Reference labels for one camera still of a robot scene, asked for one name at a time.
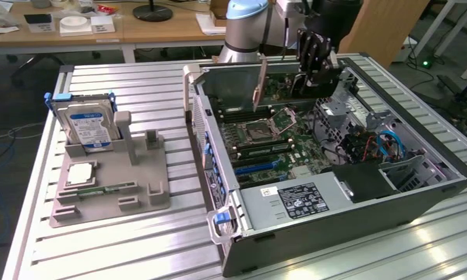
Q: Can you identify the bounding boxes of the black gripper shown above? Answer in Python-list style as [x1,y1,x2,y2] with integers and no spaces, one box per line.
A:
[297,28,334,74]

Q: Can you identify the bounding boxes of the low-profile graphics card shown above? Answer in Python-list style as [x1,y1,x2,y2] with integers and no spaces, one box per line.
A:
[251,53,345,113]

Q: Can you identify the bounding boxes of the wooden panel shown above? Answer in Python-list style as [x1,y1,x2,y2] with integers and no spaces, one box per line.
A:
[338,0,430,68]

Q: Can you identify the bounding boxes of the metal socket cover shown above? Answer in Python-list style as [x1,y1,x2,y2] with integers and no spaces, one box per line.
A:
[270,106,299,131]

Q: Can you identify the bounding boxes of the stack of white papers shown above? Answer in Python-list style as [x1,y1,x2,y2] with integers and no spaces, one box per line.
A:
[195,13,227,35]

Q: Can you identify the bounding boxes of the cardboard box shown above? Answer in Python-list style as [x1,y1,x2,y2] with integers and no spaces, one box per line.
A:
[209,0,235,20]

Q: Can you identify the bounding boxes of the CPU socket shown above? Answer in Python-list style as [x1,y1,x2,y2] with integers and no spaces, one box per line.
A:
[242,118,274,141]

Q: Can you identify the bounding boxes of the green motherboard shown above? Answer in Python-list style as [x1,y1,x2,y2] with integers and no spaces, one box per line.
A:
[217,72,335,189]

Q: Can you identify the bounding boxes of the installed black RAM stick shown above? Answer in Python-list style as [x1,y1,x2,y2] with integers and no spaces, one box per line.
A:
[238,139,294,159]

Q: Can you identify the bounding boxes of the blue expansion slot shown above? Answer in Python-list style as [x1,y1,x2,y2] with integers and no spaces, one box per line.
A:
[233,162,278,176]

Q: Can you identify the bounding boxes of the black lamp base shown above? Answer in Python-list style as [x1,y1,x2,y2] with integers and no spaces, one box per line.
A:
[132,0,175,22]

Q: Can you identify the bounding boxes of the grey power supply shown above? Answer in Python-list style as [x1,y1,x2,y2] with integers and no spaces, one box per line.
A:
[238,170,354,232]

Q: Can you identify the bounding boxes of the white labelled box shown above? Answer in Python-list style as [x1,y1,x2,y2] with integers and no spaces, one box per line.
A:
[91,15,118,34]

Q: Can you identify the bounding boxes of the grey parts rack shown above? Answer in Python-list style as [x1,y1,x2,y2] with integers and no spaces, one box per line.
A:
[48,110,174,229]

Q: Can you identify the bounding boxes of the white round container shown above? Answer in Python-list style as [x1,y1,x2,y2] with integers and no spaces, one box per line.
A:
[59,16,94,37]

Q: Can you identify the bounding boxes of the open PC case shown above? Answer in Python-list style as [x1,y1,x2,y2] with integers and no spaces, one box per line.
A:
[182,56,467,278]

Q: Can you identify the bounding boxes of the hard disk with blue carrier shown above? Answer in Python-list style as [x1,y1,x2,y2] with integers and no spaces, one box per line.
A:
[44,91,118,153]

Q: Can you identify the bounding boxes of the wooden desk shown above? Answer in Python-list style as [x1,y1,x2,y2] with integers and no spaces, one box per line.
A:
[0,0,230,64]

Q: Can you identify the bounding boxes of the white box with black top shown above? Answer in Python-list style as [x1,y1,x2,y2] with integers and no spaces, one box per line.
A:
[23,13,56,33]

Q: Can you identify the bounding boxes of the green RAM stick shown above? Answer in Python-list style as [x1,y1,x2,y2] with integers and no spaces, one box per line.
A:
[76,182,136,197]

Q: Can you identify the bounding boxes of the silver CPU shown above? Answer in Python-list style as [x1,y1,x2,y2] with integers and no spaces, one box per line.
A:
[64,164,96,185]

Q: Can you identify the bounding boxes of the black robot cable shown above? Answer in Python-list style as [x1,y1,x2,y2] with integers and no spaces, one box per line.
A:
[258,0,277,55]

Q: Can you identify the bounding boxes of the white desk frame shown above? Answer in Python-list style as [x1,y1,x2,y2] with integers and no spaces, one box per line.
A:
[409,0,467,79]

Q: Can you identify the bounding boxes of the blue data wire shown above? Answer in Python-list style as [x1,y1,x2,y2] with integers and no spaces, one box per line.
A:
[377,130,408,160]

